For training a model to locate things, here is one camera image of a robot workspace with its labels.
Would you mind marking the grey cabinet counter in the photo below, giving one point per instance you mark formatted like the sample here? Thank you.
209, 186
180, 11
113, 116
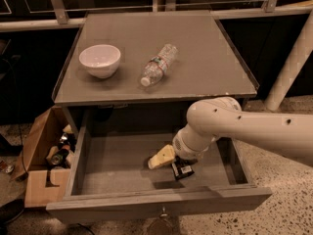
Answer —
207, 64

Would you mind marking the clear plastic water bottle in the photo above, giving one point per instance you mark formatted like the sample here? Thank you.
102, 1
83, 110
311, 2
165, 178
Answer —
156, 68

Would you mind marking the metal railing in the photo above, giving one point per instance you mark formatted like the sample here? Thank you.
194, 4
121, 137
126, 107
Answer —
20, 15

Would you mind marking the cans in cardboard box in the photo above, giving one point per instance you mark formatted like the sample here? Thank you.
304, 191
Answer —
62, 153

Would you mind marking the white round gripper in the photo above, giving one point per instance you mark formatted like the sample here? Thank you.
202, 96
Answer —
181, 146

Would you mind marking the white ceramic bowl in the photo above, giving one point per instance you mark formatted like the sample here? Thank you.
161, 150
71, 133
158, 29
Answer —
101, 60

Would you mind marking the drawer pull handle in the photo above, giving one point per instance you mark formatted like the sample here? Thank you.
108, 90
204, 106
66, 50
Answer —
161, 225

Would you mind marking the open grey top drawer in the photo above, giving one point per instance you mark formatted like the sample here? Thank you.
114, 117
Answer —
110, 178

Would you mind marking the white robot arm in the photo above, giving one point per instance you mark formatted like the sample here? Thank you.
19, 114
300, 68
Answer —
209, 120

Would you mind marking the cardboard box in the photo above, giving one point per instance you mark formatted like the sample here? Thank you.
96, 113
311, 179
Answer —
42, 186

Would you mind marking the black chocolate bar wrapper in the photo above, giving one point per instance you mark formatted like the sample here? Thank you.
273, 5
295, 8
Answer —
181, 168

